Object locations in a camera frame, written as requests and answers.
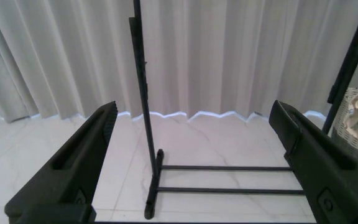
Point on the white laundry basket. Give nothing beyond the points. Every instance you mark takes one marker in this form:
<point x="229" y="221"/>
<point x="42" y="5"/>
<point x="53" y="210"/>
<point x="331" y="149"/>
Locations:
<point x="340" y="137"/>

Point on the black clothes rack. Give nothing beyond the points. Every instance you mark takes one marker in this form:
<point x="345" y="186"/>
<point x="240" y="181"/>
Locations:
<point x="141" y="77"/>

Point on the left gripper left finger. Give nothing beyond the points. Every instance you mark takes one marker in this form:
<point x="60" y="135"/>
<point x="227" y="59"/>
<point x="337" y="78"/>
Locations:
<point x="70" y="174"/>

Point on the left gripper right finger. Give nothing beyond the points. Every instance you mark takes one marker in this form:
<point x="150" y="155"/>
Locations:
<point x="322" y="174"/>

